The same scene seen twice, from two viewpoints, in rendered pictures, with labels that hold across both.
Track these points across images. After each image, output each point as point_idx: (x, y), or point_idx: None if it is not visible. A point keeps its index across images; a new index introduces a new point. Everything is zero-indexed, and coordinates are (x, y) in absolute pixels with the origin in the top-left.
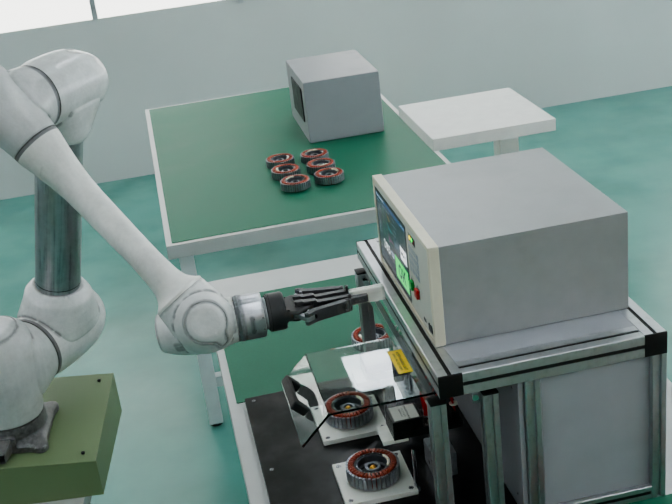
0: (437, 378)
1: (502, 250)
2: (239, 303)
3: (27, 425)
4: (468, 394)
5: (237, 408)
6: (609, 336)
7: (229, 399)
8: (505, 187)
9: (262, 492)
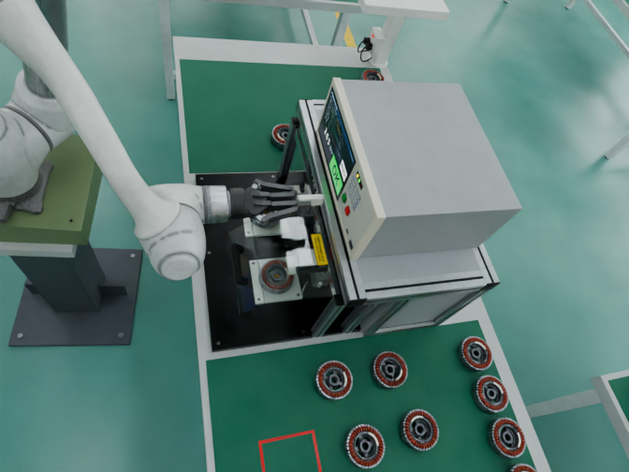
0: (349, 300)
1: (428, 221)
2: (209, 201)
3: (23, 194)
4: None
5: (189, 178)
6: (464, 278)
7: (184, 168)
8: (435, 137)
9: (200, 269)
